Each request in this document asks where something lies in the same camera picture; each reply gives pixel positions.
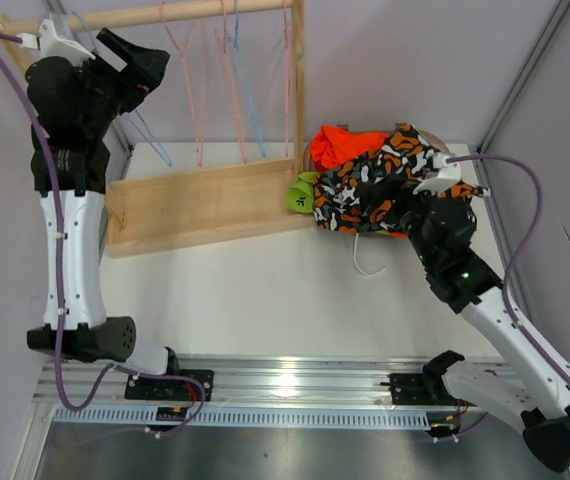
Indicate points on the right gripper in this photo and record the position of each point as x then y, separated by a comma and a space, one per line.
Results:
424, 196

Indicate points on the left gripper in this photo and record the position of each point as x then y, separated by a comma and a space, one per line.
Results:
142, 74

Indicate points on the patterned black orange shorts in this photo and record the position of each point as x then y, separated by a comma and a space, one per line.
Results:
400, 164

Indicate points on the pink hanger of patterned shorts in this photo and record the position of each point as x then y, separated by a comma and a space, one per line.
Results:
182, 48

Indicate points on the blue hanger of orange shorts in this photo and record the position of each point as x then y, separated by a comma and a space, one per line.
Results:
134, 118

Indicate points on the pink hanger of green shorts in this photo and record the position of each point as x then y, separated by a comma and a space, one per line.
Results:
221, 39

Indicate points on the blue wire hanger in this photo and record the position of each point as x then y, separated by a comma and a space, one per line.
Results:
241, 72

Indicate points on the lime green shorts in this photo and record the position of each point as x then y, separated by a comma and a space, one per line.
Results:
300, 196

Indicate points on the pink wire hanger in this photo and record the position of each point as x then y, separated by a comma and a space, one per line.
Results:
288, 42

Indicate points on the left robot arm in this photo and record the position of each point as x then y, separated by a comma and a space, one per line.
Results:
76, 95

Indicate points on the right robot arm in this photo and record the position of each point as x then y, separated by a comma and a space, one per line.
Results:
440, 231

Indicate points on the pink plastic basket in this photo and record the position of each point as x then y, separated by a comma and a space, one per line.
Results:
440, 142

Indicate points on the wooden clothes rack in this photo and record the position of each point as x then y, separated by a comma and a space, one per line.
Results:
197, 207

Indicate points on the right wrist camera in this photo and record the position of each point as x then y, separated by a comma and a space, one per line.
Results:
446, 174

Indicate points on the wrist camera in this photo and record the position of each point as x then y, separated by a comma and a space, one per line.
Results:
53, 38
446, 174

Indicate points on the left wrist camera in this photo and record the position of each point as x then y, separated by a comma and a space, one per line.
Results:
53, 38

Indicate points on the aluminium mounting rail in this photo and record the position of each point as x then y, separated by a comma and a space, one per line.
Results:
270, 382

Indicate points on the white slotted cable duct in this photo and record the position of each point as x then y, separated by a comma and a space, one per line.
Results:
380, 419

